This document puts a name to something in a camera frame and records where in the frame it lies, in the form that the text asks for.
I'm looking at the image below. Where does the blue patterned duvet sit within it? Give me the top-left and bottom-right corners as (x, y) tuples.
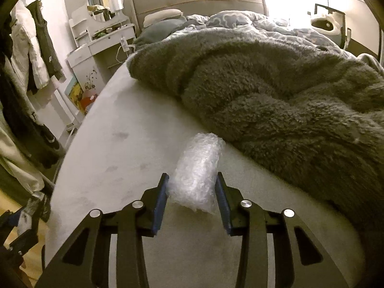
(166, 9), (384, 76)

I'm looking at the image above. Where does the grey pillow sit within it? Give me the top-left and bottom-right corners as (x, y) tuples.
(133, 17), (186, 47)

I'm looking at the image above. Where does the dark green hanging vest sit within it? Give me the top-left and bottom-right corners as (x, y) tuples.
(27, 0), (64, 80)

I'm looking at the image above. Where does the small bubble wrap roll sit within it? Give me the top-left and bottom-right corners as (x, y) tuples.
(167, 133), (225, 213)

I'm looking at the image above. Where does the dark grey fluffy blanket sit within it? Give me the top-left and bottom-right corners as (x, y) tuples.
(128, 29), (383, 232)

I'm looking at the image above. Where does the white charger with cable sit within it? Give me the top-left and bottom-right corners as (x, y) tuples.
(115, 36), (135, 63)

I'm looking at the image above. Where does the black hanging garment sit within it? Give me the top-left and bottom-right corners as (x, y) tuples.
(1, 16), (65, 169)

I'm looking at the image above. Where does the grey bed with mattress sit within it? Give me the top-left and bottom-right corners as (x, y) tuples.
(44, 0), (370, 288)

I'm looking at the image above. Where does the round vanity mirror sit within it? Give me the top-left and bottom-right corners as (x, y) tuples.
(87, 0), (124, 22)

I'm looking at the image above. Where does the white puffer jacket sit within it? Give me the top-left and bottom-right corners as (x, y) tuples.
(11, 0), (50, 92)

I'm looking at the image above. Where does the beige pillow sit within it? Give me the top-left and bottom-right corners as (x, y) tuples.
(143, 8), (183, 28)

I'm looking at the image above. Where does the white dressing table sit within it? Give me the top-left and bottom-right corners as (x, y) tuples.
(67, 5), (135, 95)

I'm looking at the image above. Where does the beige hanging coat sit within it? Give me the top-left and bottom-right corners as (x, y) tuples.
(1, 125), (44, 205)

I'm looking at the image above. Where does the yellow picture book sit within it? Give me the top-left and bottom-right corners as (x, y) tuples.
(64, 76), (85, 114)

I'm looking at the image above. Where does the white plush cat bed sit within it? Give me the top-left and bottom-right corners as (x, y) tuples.
(311, 14), (342, 45)

